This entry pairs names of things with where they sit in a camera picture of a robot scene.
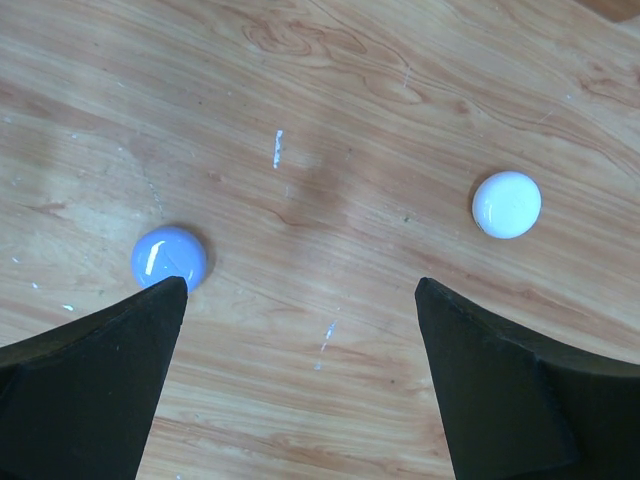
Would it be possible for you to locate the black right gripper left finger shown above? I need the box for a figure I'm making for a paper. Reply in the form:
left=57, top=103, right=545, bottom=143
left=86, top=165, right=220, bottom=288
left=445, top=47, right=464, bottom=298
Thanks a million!
left=1, top=277, right=188, bottom=479

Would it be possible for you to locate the purple round charging case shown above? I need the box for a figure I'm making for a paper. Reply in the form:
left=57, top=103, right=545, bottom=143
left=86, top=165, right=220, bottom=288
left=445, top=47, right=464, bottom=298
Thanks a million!
left=130, top=226, right=207, bottom=293

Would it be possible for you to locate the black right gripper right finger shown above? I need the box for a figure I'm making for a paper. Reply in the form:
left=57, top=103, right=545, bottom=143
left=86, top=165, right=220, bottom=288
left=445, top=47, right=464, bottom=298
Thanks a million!
left=415, top=278, right=639, bottom=479

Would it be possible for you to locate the white round charging case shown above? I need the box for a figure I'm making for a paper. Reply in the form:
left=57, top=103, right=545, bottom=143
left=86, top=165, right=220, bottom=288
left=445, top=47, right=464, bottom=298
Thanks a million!
left=471, top=171, right=542, bottom=239

